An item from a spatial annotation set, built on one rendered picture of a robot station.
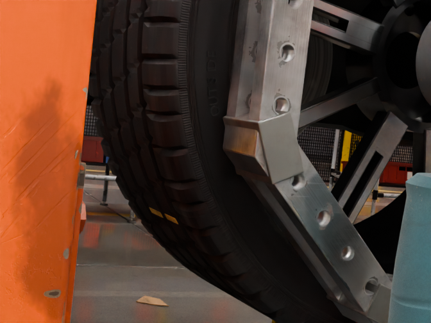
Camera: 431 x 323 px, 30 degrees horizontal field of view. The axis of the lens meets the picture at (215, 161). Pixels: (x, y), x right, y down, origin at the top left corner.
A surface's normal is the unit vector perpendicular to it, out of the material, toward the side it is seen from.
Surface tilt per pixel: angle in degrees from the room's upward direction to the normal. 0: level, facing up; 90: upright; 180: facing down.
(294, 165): 90
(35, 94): 90
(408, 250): 88
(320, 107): 90
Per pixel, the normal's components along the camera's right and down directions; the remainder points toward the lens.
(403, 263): -0.93, -0.11
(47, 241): 0.45, 0.12
